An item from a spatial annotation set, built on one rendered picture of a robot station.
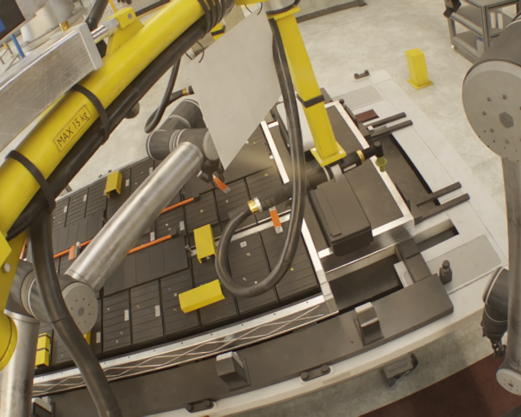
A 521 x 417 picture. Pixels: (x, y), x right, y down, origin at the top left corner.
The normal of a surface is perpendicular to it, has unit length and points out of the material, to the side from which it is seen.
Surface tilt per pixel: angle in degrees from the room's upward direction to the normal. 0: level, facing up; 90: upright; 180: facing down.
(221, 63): 90
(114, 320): 0
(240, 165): 0
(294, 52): 90
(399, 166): 0
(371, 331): 90
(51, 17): 76
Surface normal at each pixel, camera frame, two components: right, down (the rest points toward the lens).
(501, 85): -0.75, 0.54
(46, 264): 0.56, -0.41
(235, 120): 0.87, 0.07
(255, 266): -0.32, -0.68
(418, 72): 0.18, 0.64
